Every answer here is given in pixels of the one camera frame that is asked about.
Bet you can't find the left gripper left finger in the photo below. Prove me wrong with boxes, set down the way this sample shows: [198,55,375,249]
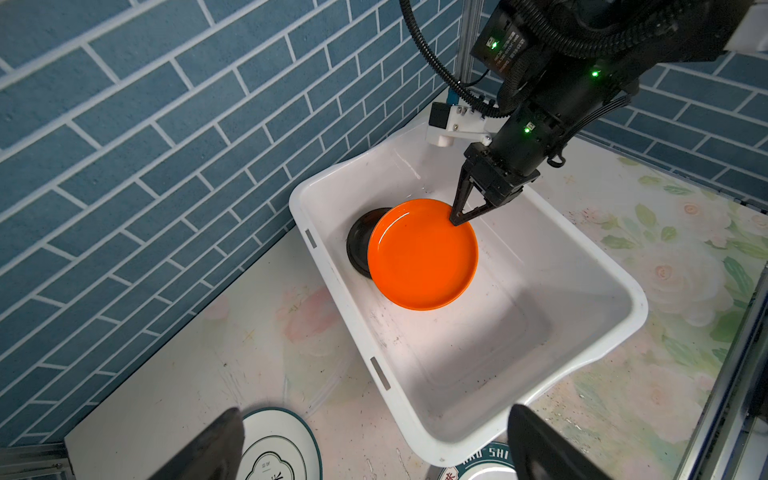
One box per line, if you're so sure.
[150,407,245,480]

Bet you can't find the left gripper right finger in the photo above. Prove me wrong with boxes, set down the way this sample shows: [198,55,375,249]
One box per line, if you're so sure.
[507,404,609,480]

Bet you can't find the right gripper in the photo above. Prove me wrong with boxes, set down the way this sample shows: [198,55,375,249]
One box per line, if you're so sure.
[449,83,636,226]

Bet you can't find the white plate thin dark rim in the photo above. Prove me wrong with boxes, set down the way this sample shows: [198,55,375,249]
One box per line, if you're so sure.
[236,407,323,480]

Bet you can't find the orange plate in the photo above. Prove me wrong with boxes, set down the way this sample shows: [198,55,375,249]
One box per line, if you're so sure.
[367,199,479,311]

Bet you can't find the black plate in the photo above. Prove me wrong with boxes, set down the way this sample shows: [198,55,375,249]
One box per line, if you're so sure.
[346,208,390,279]

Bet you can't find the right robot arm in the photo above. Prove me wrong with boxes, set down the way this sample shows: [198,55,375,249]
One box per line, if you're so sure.
[450,1,767,225]

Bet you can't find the white plastic bin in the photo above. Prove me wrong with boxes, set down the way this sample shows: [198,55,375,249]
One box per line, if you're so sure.
[289,123,648,466]

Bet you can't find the right green-rimmed lettered plate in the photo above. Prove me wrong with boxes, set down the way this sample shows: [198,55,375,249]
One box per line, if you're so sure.
[437,441,518,480]

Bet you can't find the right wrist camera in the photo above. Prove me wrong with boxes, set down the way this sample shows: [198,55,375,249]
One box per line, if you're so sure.
[426,102,505,147]

